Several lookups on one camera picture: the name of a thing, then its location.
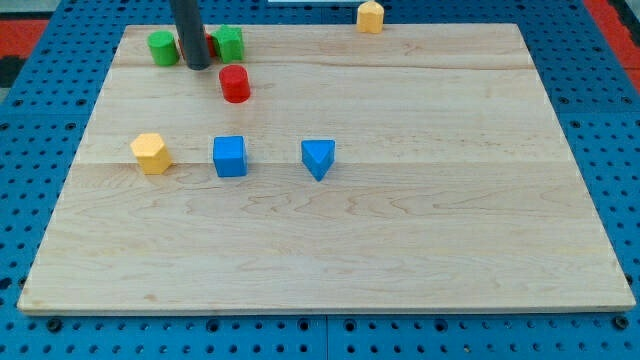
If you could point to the red block behind rod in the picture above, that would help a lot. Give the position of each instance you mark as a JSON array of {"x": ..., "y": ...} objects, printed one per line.
[{"x": 209, "y": 42}]

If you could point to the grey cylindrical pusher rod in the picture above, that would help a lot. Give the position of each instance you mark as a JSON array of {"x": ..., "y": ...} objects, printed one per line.
[{"x": 191, "y": 32}]

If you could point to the green cylinder block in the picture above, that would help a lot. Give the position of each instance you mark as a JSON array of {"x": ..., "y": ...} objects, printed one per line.
[{"x": 162, "y": 47}]

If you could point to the red cylinder block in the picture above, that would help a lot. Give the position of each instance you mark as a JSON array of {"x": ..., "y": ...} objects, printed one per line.
[{"x": 234, "y": 83}]

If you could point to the yellow rounded block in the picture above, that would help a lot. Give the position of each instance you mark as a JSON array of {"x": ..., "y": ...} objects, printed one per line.
[{"x": 370, "y": 17}]

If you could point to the green star block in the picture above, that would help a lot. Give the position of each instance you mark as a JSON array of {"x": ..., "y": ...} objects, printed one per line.
[{"x": 229, "y": 43}]

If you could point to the yellow hexagon block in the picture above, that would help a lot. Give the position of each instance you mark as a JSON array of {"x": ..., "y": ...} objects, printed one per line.
[{"x": 151, "y": 153}]

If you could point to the blue cube block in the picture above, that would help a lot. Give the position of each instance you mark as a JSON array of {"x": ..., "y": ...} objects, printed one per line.
[{"x": 229, "y": 156}]

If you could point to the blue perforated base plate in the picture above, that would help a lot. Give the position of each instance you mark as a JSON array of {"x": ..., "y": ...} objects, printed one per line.
[{"x": 54, "y": 58}]

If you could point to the blue triangle block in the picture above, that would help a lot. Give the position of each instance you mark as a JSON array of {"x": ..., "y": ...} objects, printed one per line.
[{"x": 318, "y": 156}]

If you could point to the light wooden board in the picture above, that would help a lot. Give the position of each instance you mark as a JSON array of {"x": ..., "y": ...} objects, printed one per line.
[{"x": 453, "y": 188}]

